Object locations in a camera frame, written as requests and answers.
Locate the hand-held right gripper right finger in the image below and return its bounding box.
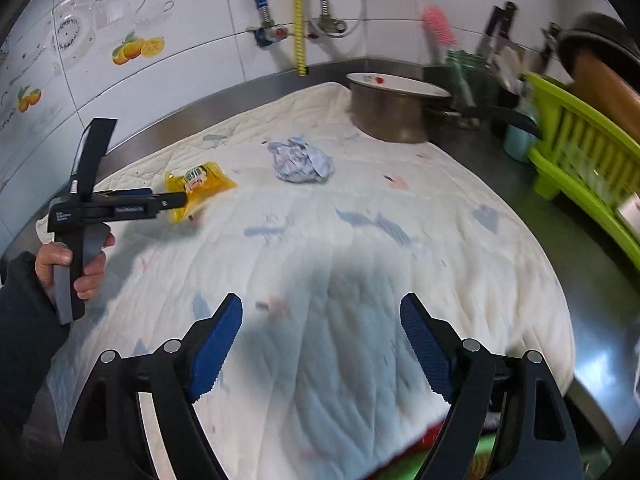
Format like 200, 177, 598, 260
400, 292, 583, 480

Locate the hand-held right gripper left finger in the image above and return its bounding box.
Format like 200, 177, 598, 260
62, 292, 244, 480

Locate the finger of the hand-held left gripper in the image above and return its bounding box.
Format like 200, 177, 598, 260
100, 187, 153, 201
106, 192, 189, 222

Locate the yellow snack wrapper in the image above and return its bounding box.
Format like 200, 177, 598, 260
165, 161, 238, 225

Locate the paper ball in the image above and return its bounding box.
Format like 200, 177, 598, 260
266, 136, 333, 184

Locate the person's left forearm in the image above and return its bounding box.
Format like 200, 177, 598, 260
0, 251, 72, 480

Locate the person's left hand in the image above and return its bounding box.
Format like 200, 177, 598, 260
35, 232, 117, 302

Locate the cream quilted mat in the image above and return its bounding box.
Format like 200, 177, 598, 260
35, 81, 575, 480

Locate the water valve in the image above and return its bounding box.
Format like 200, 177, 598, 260
246, 22, 290, 49
307, 15, 348, 38

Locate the light blue cup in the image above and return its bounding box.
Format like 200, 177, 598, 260
504, 100, 538, 163

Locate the green plastic dish rack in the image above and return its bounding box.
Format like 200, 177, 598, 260
522, 72, 640, 271

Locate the green utensil holder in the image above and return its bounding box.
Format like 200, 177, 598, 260
445, 50, 488, 111

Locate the brown bowl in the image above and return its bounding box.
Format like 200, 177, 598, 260
572, 52, 640, 126

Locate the pink bottle brush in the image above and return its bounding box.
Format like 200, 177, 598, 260
421, 4, 457, 66

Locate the metal pot with black handle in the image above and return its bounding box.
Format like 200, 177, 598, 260
346, 72, 543, 145

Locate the yellow gas hose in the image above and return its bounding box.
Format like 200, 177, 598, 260
289, 0, 309, 77

